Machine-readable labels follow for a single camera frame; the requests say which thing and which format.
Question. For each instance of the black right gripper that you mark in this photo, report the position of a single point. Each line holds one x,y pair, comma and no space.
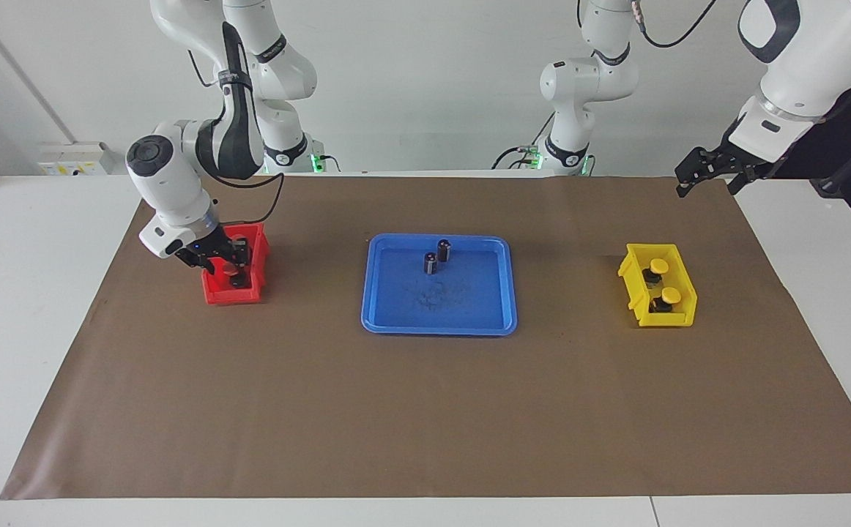
209,249

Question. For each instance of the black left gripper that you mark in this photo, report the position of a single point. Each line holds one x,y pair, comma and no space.
744,165

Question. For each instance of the red push button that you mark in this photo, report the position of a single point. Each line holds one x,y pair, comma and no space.
231,271

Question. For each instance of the yellow push button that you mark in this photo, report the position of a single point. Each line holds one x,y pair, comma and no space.
669,295
658,266

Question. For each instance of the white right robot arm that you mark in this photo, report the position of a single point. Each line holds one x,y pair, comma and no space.
169,183

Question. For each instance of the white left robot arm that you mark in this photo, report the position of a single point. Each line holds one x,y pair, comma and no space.
799,73

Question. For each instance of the blue plastic tray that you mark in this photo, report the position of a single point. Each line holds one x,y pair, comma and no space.
469,307

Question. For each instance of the red plastic bin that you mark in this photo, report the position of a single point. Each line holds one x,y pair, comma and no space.
231,295

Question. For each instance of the yellow plastic bin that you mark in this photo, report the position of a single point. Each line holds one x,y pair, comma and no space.
634,289

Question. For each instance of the black cylinder capacitor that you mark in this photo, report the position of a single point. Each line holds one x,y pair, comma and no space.
430,263
444,250

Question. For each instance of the brown paper mat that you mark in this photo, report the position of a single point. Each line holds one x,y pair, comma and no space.
425,410

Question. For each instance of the white wall socket box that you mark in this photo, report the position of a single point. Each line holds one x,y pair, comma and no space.
74,157

